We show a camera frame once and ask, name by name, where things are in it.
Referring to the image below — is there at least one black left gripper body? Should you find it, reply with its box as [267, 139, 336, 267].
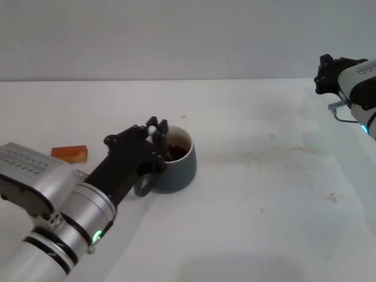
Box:
[86, 140, 162, 207]

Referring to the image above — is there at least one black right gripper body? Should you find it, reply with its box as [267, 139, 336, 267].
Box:
[324, 61, 351, 101]

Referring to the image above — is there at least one dark grey ceramic coffee mug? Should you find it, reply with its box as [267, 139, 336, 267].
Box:
[134, 126, 197, 198]

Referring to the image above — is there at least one reddish-brown wooden block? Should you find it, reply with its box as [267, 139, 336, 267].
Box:
[51, 144, 89, 164]

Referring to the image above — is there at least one grey right wrist cable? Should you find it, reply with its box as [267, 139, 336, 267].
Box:
[327, 99, 361, 123]

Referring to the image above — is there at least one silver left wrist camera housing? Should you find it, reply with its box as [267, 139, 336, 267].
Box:
[0, 142, 89, 220]

